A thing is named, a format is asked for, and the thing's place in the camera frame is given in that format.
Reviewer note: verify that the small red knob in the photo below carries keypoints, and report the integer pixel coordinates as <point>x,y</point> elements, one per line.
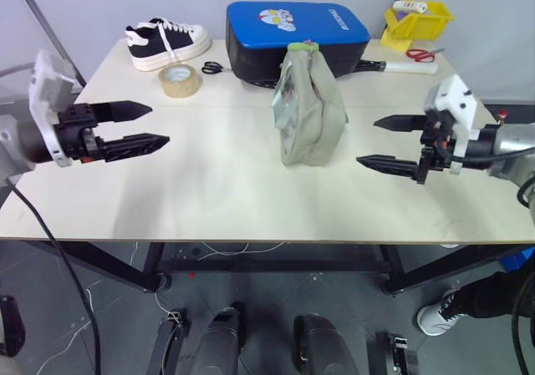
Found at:
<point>502,114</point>

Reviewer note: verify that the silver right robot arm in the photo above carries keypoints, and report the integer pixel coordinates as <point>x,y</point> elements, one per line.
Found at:
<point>512,143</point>

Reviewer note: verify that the white sports shoe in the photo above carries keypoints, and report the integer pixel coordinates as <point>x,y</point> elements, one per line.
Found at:
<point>436,316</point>

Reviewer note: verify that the black floor stand bracket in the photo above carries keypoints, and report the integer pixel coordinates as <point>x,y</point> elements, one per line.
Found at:
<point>397,354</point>
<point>167,341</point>

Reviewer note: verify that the person's leg in black trousers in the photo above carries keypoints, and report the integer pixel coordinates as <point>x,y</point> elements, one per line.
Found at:
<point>493,295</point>

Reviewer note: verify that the dark rounded padded object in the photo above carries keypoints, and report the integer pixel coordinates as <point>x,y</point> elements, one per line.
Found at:
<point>10,329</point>

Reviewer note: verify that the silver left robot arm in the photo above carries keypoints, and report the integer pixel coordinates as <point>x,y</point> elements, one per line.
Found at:
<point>11,141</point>

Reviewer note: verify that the yellow plastic bin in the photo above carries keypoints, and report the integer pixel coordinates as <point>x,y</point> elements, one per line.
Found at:
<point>418,26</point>

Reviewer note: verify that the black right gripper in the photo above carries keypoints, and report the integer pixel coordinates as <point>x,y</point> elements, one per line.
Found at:
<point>434,149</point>

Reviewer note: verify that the black metal table frame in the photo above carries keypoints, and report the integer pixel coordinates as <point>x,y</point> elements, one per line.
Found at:
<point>271,264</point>

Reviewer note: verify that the white tube with black end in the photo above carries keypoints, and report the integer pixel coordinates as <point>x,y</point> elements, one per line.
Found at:
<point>411,67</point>

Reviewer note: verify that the blue plastic crate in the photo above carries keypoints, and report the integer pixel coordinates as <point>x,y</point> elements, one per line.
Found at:
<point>520,261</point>

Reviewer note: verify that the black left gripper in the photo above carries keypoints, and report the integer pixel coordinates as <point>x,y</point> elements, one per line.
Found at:
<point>72,135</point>

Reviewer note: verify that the blue and black case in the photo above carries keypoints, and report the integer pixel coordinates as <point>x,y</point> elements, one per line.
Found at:
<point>288,24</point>

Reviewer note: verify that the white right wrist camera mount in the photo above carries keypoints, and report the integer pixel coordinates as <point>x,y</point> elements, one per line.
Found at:
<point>453,97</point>

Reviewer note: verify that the white power strip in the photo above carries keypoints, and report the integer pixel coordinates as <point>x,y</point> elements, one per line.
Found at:
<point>409,6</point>

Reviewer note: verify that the beige packing tape roll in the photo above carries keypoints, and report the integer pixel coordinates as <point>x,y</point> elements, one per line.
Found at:
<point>179,87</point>

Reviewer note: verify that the dark rounded robot foot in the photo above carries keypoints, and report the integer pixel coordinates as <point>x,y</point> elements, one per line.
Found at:
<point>217,341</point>
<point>322,346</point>

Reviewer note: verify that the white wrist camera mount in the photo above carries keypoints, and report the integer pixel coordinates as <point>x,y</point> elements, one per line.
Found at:
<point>453,97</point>
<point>47,82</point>

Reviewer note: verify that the black and white sneaker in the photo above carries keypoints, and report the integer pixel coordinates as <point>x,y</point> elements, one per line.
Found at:
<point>167,41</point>

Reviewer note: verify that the sage green pouch bag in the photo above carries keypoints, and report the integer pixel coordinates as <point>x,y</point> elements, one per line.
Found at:
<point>301,133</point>

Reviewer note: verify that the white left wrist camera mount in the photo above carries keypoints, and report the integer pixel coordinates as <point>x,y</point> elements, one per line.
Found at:
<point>47,82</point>

